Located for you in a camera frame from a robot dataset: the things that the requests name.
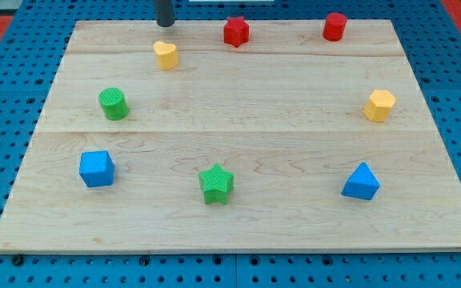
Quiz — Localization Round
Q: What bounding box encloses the green star block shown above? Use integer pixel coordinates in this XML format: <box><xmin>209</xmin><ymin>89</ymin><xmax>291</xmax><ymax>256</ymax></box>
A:
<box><xmin>198</xmin><ymin>163</ymin><xmax>234</xmax><ymax>205</ymax></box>

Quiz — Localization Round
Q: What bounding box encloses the red star block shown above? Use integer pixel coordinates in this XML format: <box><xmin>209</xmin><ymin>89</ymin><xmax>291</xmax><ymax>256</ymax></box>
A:
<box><xmin>223</xmin><ymin>16</ymin><xmax>250</xmax><ymax>48</ymax></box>

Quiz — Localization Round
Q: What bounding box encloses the light wooden board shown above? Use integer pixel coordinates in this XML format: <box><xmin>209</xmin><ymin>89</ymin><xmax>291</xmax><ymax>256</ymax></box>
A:
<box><xmin>0</xmin><ymin>20</ymin><xmax>461</xmax><ymax>255</ymax></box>

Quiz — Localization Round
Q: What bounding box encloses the yellow heart block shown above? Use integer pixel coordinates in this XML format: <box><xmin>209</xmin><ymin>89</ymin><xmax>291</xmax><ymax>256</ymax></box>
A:
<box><xmin>153</xmin><ymin>41</ymin><xmax>179</xmax><ymax>70</ymax></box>

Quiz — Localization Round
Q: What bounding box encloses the green cylinder block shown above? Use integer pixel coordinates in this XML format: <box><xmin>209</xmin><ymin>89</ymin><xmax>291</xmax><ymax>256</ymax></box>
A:
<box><xmin>98</xmin><ymin>87</ymin><xmax>129</xmax><ymax>121</ymax></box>

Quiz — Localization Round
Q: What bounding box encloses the blue cube block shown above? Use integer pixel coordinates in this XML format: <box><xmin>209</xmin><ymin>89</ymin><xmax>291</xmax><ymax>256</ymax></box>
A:
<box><xmin>78</xmin><ymin>150</ymin><xmax>114</xmax><ymax>187</ymax></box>

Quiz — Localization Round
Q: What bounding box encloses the blue triangle block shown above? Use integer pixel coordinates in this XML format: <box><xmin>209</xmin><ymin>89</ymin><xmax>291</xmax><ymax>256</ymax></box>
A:
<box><xmin>341</xmin><ymin>162</ymin><xmax>380</xmax><ymax>200</ymax></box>

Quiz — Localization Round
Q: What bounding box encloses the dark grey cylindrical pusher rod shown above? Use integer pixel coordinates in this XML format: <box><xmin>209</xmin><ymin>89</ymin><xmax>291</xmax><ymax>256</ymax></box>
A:
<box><xmin>153</xmin><ymin>0</ymin><xmax>175</xmax><ymax>27</ymax></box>

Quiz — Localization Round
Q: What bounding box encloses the red cylinder block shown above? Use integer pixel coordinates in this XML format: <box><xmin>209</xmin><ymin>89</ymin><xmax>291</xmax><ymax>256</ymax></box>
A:
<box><xmin>323</xmin><ymin>12</ymin><xmax>347</xmax><ymax>42</ymax></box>

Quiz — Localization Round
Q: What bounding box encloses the yellow hexagon block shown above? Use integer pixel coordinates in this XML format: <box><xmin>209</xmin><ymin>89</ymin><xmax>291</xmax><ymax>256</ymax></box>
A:
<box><xmin>363</xmin><ymin>90</ymin><xmax>396</xmax><ymax>122</ymax></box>

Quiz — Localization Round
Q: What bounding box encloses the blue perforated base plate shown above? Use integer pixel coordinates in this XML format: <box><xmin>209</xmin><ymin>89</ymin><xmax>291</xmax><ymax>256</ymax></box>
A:
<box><xmin>0</xmin><ymin>0</ymin><xmax>461</xmax><ymax>287</ymax></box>

